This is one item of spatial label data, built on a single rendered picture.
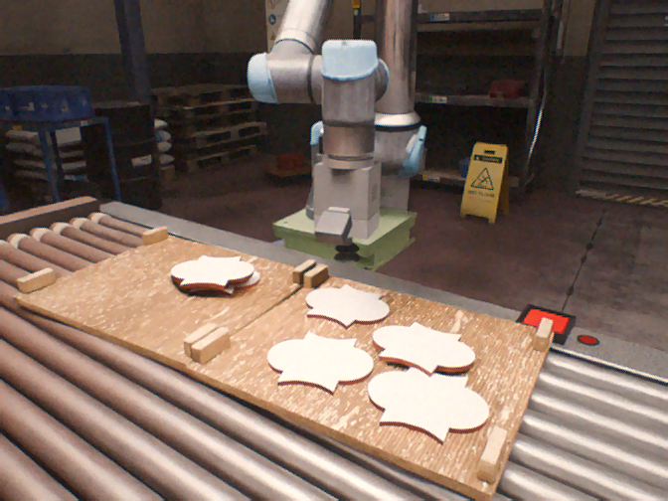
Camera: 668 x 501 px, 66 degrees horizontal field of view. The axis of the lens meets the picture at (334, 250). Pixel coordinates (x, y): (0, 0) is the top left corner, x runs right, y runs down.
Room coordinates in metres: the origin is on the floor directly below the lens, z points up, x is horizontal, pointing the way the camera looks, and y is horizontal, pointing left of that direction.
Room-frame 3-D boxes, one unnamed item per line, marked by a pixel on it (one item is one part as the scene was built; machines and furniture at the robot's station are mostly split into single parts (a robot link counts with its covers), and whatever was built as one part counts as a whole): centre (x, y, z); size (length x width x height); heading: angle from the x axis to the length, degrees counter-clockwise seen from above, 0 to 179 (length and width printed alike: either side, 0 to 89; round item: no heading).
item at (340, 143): (0.74, -0.02, 1.21); 0.08 x 0.08 x 0.05
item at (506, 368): (0.62, -0.06, 0.93); 0.41 x 0.35 x 0.02; 59
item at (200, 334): (0.62, 0.19, 0.95); 0.06 x 0.02 x 0.03; 150
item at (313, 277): (0.84, 0.03, 0.95); 0.06 x 0.02 x 0.03; 149
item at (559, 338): (0.71, -0.34, 0.92); 0.08 x 0.08 x 0.02; 55
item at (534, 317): (0.71, -0.34, 0.92); 0.06 x 0.06 x 0.01; 55
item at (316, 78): (0.84, -0.03, 1.29); 0.11 x 0.11 x 0.08; 76
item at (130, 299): (0.84, 0.29, 0.93); 0.41 x 0.35 x 0.02; 60
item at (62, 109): (3.69, 2.02, 0.96); 0.50 x 0.38 x 0.21; 73
